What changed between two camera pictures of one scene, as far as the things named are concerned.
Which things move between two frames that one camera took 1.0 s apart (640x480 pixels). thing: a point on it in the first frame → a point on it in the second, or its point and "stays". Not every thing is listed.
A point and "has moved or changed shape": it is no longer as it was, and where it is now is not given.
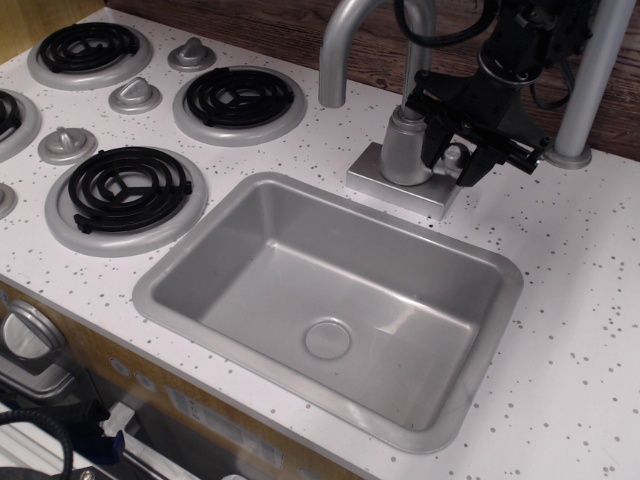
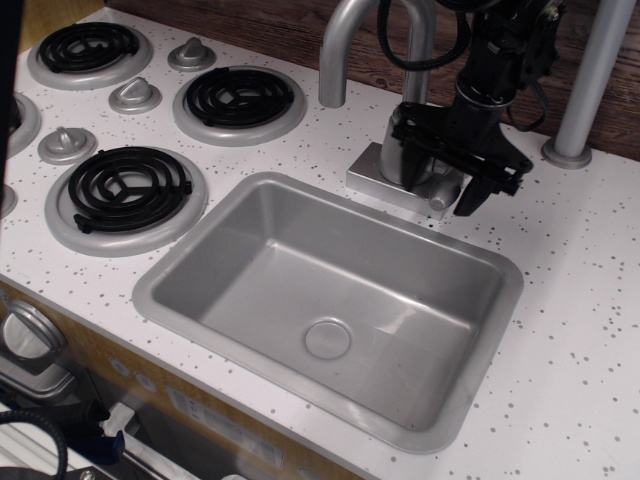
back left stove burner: x=89 y=55 stays
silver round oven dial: x=29 y=333 stays
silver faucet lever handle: x=453 y=157 has moved or changed shape
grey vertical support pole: x=608 y=27 stays
